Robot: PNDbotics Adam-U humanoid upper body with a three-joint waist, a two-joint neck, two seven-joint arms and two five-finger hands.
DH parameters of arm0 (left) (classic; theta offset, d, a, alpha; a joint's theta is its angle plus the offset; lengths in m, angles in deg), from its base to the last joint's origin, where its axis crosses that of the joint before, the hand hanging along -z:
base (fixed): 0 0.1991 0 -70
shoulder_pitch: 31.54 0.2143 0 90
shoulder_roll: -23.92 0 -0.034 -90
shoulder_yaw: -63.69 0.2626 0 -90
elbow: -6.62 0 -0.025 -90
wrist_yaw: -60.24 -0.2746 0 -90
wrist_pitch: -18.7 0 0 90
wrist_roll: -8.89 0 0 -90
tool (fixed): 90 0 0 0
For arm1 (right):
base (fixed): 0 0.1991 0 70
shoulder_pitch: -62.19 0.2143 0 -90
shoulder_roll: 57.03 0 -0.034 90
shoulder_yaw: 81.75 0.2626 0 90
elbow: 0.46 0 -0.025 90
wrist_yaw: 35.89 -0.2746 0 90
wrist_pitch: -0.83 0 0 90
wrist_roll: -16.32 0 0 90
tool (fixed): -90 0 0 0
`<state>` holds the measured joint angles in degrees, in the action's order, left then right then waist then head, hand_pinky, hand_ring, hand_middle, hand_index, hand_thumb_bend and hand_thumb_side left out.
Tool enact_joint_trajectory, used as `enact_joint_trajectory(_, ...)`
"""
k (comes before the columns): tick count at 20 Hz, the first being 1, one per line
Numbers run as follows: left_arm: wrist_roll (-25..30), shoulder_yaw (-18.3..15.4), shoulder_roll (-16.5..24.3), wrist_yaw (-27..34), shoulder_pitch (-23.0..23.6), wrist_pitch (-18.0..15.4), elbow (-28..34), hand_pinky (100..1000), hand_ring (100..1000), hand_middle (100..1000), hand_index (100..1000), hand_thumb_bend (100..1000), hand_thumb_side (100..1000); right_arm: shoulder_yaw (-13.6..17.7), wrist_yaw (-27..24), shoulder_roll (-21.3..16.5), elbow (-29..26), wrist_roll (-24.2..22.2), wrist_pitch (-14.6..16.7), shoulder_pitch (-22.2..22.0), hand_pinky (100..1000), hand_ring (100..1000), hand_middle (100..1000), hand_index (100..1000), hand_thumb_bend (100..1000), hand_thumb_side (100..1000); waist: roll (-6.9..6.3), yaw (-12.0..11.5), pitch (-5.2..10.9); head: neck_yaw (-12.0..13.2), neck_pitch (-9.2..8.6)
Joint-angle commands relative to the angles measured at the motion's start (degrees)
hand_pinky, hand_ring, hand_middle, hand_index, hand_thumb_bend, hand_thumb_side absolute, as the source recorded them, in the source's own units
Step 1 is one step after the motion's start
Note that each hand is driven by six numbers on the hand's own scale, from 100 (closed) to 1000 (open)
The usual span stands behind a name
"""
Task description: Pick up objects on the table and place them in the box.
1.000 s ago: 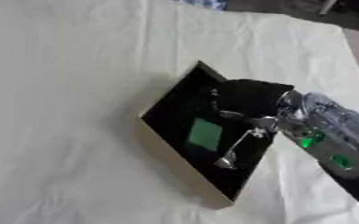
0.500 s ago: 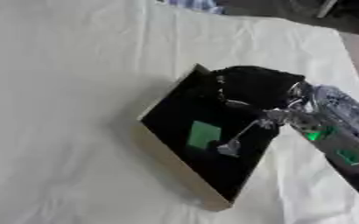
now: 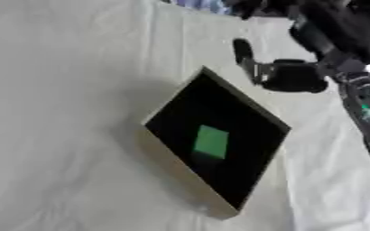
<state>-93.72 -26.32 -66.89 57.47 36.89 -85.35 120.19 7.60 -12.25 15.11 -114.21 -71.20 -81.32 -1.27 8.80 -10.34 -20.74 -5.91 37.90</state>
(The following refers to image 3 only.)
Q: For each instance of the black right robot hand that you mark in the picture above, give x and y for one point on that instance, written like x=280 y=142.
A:
x=294 y=77

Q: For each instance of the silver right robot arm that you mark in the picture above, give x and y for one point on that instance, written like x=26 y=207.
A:
x=366 y=99

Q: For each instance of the tan box with black inside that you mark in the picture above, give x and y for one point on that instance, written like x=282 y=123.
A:
x=178 y=156

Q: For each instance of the green block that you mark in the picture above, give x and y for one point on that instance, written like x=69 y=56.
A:
x=211 y=142

